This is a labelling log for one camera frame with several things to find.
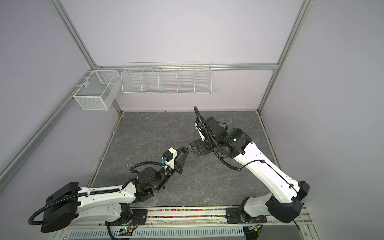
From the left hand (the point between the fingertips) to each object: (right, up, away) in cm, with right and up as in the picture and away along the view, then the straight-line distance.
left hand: (186, 151), depth 68 cm
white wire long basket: (-16, +44, +31) cm, 56 cm away
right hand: (+7, +4, 0) cm, 8 cm away
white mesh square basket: (-61, +35, +31) cm, 77 cm away
